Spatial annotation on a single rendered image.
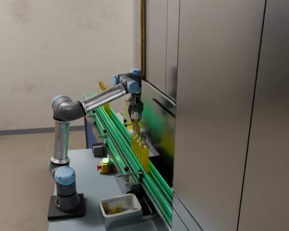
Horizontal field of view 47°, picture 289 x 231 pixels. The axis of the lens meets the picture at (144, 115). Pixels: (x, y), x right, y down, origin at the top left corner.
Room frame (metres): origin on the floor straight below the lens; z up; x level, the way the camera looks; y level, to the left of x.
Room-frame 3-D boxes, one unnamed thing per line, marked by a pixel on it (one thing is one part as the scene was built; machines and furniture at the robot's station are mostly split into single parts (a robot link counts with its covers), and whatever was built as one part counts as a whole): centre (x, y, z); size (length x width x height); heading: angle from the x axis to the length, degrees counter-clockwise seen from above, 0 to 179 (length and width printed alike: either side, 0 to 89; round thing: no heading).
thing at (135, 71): (2.05, 0.06, 1.48); 0.09 x 0.08 x 0.11; 118
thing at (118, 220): (1.62, 0.12, 0.79); 0.27 x 0.17 x 0.08; 109
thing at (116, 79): (1.99, 0.14, 1.48); 0.11 x 0.11 x 0.08; 28
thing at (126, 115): (2.64, 0.15, 1.01); 0.06 x 0.06 x 0.26; 28
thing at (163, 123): (1.70, -0.21, 1.15); 0.90 x 0.03 x 0.34; 19
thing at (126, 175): (1.75, 0.09, 0.95); 0.17 x 0.03 x 0.12; 109
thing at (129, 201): (1.61, 0.14, 0.80); 0.22 x 0.17 x 0.09; 109
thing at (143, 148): (1.91, 0.01, 0.99); 0.06 x 0.06 x 0.21; 18
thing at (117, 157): (2.60, 0.38, 0.93); 1.75 x 0.01 x 0.08; 19
